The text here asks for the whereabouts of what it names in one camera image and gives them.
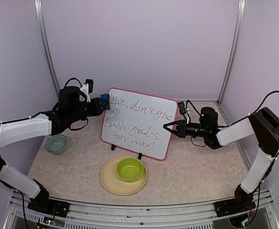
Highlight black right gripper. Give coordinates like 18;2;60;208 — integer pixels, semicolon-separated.
163;119;208;138

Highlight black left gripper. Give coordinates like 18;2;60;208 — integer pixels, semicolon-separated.
68;97;108;123

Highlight blue whiteboard eraser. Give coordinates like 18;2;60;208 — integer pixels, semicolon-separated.
100;94;110;106

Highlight pink framed whiteboard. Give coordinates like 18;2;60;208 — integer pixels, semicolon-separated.
101;88;178;161

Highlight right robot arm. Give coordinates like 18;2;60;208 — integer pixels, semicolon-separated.
163;107;279;212

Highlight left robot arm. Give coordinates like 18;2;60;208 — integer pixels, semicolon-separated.
0;83;110;212

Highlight clear glass bowl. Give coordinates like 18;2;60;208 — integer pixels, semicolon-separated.
45;134;67;155

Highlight green plastic bowl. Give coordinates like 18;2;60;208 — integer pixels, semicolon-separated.
116;157;144;182

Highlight beige round plate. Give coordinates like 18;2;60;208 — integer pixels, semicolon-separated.
101;156;147;196

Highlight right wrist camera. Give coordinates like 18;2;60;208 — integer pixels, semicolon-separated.
178;101;191;124

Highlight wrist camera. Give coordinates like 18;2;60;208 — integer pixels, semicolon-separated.
80;79;93;103
178;101;191;124

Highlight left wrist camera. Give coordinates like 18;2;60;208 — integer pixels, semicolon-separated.
80;79;93;103

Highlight wire whiteboard stand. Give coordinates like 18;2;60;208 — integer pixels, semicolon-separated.
111;144;143;160

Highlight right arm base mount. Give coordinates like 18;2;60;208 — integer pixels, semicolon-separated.
214;199;256;217

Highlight aluminium front rail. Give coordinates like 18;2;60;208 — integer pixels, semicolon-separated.
2;190;279;229

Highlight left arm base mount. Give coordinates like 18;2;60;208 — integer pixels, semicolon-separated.
28;198;70;218

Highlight left aluminium corner post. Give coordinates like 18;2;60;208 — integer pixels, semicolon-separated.
34;0;61;98

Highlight aluminium corner post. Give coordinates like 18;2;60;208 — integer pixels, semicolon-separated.
34;0;61;98
217;0;246;106

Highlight right aluminium corner post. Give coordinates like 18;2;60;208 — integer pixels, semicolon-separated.
217;0;246;106

